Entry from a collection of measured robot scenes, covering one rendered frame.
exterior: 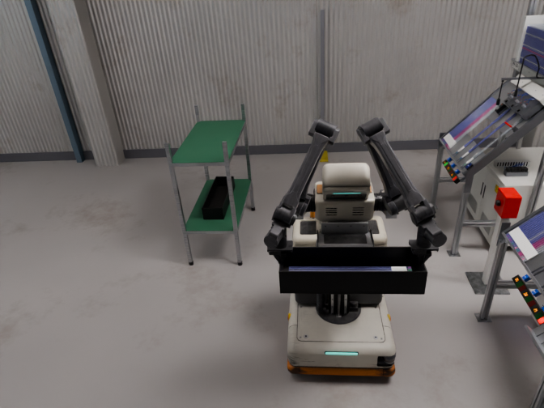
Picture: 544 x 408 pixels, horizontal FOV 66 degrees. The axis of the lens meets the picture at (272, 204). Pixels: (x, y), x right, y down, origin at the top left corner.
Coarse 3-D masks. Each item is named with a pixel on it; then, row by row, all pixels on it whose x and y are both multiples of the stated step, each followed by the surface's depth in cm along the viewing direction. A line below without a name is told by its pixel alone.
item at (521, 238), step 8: (536, 216) 235; (528, 224) 236; (536, 224) 231; (512, 232) 240; (520, 232) 236; (528, 232) 232; (536, 232) 228; (512, 240) 237; (520, 240) 233; (528, 240) 229; (536, 240) 225; (520, 248) 230; (528, 248) 226; (536, 248) 222; (520, 256) 226; (528, 256) 222; (536, 256) 220
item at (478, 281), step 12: (504, 192) 274; (516, 192) 273; (504, 204) 271; (516, 204) 270; (504, 216) 275; (516, 216) 275; (492, 240) 295; (492, 252) 295; (468, 276) 319; (480, 276) 319; (480, 288) 308
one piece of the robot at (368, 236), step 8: (328, 224) 199; (336, 224) 198; (344, 224) 198; (352, 224) 198; (360, 224) 197; (320, 232) 203; (328, 232) 201; (336, 232) 201; (344, 232) 200; (352, 232) 200; (360, 232) 200; (368, 232) 200; (320, 240) 197; (328, 240) 197; (336, 240) 196; (344, 240) 196; (352, 240) 196; (360, 240) 195; (368, 240) 195
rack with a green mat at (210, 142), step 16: (208, 128) 365; (224, 128) 362; (240, 128) 359; (192, 144) 335; (208, 144) 333; (224, 144) 295; (176, 160) 309; (192, 160) 308; (208, 160) 306; (224, 160) 301; (208, 176) 409; (176, 192) 319; (208, 192) 390; (240, 192) 386; (240, 208) 361; (192, 224) 344; (208, 224) 343; (224, 224) 341; (240, 256) 347
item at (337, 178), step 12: (324, 168) 188; (336, 168) 186; (348, 168) 186; (360, 168) 185; (324, 180) 186; (336, 180) 185; (348, 180) 184; (360, 180) 184; (324, 192) 185; (336, 192) 184; (348, 192) 184; (360, 192) 183
